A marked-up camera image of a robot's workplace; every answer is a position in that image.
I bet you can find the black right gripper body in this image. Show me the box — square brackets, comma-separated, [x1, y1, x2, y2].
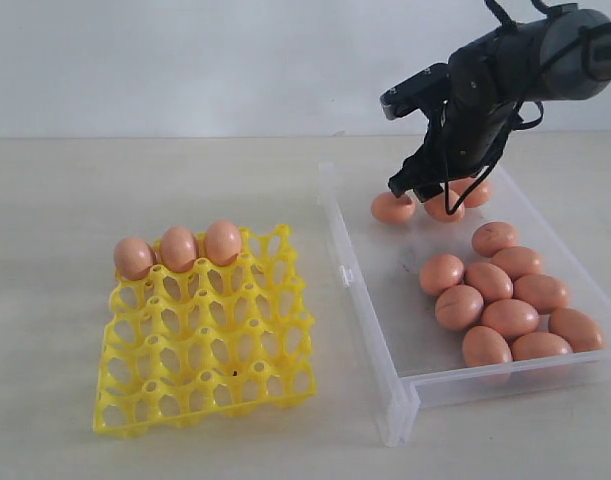
[402, 98, 515, 187]

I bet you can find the brown egg placed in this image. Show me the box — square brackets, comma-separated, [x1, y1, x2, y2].
[424, 189, 465, 223]
[113, 237, 156, 281]
[159, 226, 198, 273]
[204, 219, 242, 266]

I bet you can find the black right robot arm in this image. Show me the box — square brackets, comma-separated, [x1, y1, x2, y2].
[380, 1, 611, 202]

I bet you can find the brown egg far loose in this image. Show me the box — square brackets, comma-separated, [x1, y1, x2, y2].
[371, 192, 416, 225]

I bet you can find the brown egg far back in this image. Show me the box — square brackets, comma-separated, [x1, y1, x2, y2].
[450, 178, 493, 209]

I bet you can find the brown egg under gripper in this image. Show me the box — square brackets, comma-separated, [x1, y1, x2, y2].
[471, 222, 520, 258]

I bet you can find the brown egg left cluster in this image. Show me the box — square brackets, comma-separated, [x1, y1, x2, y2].
[419, 254, 465, 296]

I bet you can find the clear plastic bin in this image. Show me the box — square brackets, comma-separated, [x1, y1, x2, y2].
[318, 163, 611, 446]

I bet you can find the brown egg upper middle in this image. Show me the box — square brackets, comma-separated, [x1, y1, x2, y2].
[464, 262, 513, 304]

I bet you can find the brown egg back right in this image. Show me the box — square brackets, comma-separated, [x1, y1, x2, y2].
[491, 246, 543, 281]

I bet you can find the brown egg with line mark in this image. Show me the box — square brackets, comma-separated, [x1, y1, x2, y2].
[435, 284, 484, 331]

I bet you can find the brown egg centre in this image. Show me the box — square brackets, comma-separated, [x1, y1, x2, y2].
[481, 299, 540, 340]

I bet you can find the brown egg right middle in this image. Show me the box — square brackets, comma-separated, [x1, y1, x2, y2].
[514, 274, 570, 315]

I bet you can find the brown egg front left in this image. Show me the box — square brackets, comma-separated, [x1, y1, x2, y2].
[461, 326, 513, 367]

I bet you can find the brown egg front middle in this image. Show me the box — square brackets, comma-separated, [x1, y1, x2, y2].
[511, 331, 573, 361]

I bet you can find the brown egg front right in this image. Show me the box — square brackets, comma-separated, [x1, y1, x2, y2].
[548, 308, 605, 353]

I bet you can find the yellow plastic egg tray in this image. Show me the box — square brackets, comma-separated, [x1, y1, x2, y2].
[93, 224, 316, 438]

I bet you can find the black camera cable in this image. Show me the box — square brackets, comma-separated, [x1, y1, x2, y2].
[434, 0, 576, 217]

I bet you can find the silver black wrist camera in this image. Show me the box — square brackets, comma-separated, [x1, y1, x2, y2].
[379, 63, 451, 120]

